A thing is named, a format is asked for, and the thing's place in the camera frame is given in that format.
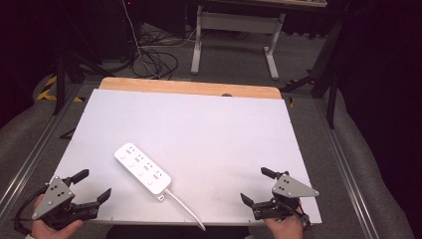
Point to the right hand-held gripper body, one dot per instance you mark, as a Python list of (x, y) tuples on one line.
[(288, 190)]

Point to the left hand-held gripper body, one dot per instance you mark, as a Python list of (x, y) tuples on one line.
[(53, 197)]

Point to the white power strip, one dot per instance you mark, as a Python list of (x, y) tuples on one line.
[(142, 168)]

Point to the person's left hand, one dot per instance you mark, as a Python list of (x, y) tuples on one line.
[(49, 231)]

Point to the person's right hand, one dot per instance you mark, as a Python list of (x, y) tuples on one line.
[(285, 229)]

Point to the white board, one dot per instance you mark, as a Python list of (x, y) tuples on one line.
[(215, 139)]

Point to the person's dark clothing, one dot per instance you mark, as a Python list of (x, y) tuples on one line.
[(175, 233)]

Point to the yellow black floor tape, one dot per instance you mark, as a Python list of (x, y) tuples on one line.
[(46, 96)]

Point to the black tripod stand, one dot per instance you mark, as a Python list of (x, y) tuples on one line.
[(60, 83)]

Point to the black metal stand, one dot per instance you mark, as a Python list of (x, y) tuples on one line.
[(331, 96)]

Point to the aluminium rail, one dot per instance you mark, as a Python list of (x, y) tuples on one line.
[(345, 166), (36, 149)]

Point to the white metal desk frame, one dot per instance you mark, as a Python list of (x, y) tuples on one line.
[(232, 21)]

